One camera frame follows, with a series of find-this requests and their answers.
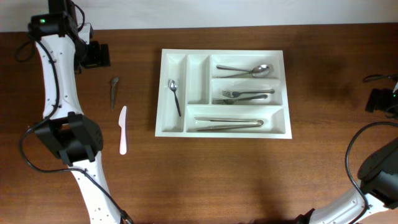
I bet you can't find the dark metal knife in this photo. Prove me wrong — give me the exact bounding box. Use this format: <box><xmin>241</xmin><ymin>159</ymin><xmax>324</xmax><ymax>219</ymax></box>
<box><xmin>169</xmin><ymin>79</ymin><xmax>182</xmax><ymax>117</ymax></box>
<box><xmin>111</xmin><ymin>77</ymin><xmax>119</xmax><ymax>110</ymax></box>

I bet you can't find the white plastic knife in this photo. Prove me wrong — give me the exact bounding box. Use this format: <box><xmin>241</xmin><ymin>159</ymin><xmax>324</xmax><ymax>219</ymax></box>
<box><xmin>118</xmin><ymin>106</ymin><xmax>127</xmax><ymax>155</ymax></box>

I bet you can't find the dark metal rod utensil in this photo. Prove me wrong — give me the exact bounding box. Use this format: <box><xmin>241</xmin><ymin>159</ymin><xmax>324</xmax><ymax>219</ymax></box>
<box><xmin>195</xmin><ymin>117</ymin><xmax>264</xmax><ymax>132</ymax></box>

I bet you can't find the metal spoon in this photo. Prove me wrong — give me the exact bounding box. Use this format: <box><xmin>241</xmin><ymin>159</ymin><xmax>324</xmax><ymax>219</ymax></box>
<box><xmin>220</xmin><ymin>67</ymin><xmax>270</xmax><ymax>78</ymax></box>
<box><xmin>216</xmin><ymin>65</ymin><xmax>271</xmax><ymax>78</ymax></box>

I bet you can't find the metal fork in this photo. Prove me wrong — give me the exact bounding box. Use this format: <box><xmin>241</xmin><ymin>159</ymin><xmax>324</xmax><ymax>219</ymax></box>
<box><xmin>212</xmin><ymin>95</ymin><xmax>268</xmax><ymax>105</ymax></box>
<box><xmin>221</xmin><ymin>89</ymin><xmax>275</xmax><ymax>98</ymax></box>

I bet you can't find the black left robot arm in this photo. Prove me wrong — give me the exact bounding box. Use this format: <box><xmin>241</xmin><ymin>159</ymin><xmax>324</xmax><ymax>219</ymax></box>
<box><xmin>26</xmin><ymin>0</ymin><xmax>132</xmax><ymax>223</ymax></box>

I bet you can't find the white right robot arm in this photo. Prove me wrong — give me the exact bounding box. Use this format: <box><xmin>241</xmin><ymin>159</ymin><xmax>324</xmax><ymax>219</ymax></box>
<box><xmin>293</xmin><ymin>121</ymin><xmax>397</xmax><ymax>224</ymax></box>

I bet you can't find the white plastic cutlery tray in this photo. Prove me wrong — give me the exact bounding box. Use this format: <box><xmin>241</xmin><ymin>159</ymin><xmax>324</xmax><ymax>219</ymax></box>
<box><xmin>155</xmin><ymin>49</ymin><xmax>292</xmax><ymax>139</ymax></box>

